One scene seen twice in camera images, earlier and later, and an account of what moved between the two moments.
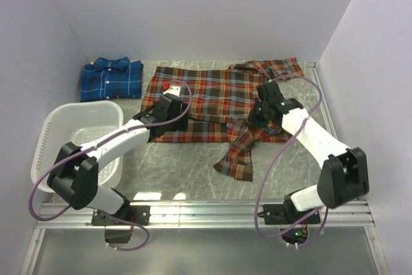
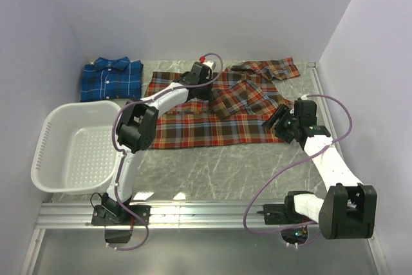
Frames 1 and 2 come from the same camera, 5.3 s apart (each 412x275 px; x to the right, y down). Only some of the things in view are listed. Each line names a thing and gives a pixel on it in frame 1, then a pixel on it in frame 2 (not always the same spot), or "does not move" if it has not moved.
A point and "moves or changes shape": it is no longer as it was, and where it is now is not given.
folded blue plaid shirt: (106, 78) does not move
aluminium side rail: (315, 67) does not move
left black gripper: (181, 124) -> (207, 96)
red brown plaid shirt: (218, 103) moves or changes shape
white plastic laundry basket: (80, 123) does not move
